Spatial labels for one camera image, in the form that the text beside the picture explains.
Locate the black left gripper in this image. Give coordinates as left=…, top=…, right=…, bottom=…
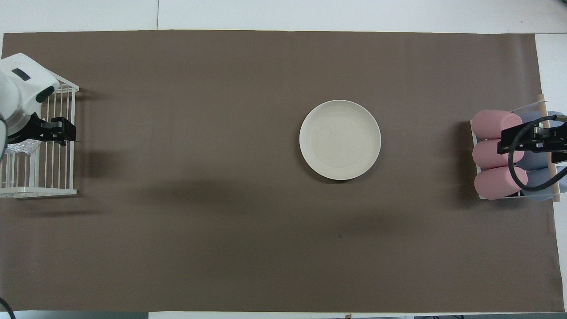
left=21, top=113, right=77, bottom=146

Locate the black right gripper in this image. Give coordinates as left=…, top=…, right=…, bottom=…
left=497, top=120, right=567, bottom=163

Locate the cream round plate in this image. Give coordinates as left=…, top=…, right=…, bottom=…
left=299, top=100, right=382, bottom=181

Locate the pink plastic cup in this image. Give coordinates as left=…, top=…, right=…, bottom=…
left=472, top=139, right=526, bottom=169
left=470, top=109, right=524, bottom=140
left=474, top=166, right=529, bottom=200

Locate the blue plastic cup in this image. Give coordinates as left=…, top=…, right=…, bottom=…
left=519, top=111, right=567, bottom=133
left=519, top=166, right=567, bottom=202
left=522, top=150, right=567, bottom=171

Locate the white cup holder rack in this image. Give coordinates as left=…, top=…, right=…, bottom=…
left=470, top=94, right=563, bottom=203

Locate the brown table mat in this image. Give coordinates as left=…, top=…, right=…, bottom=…
left=0, top=30, right=555, bottom=313

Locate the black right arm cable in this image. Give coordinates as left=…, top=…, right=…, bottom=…
left=508, top=114, right=567, bottom=192

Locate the white wire rack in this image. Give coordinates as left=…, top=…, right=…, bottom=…
left=0, top=73, right=80, bottom=198

